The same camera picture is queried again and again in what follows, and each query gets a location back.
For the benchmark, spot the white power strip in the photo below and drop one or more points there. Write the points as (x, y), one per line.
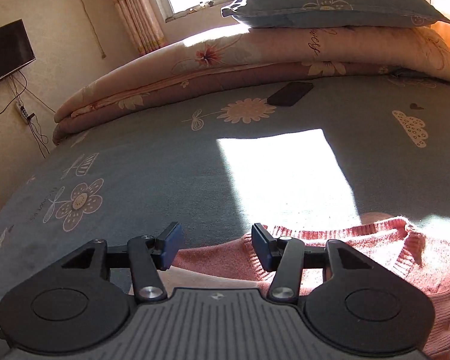
(23, 111)

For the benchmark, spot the pink and white knit sweater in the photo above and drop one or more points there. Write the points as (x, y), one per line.
(416, 270)

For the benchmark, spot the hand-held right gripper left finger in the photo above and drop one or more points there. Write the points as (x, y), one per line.
(174, 243)

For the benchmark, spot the black wall television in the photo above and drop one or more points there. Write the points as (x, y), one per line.
(5, 54)

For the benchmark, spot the pink patterned curtain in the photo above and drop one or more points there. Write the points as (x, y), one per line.
(135, 15)

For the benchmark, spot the folded pink floral quilt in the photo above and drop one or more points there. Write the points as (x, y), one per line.
(247, 52)

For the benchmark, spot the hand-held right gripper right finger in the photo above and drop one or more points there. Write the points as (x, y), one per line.
(260, 245)

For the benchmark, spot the blue printed bed sheet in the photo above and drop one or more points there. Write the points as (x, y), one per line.
(153, 157)

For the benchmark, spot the black phone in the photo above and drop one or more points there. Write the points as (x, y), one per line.
(290, 93)

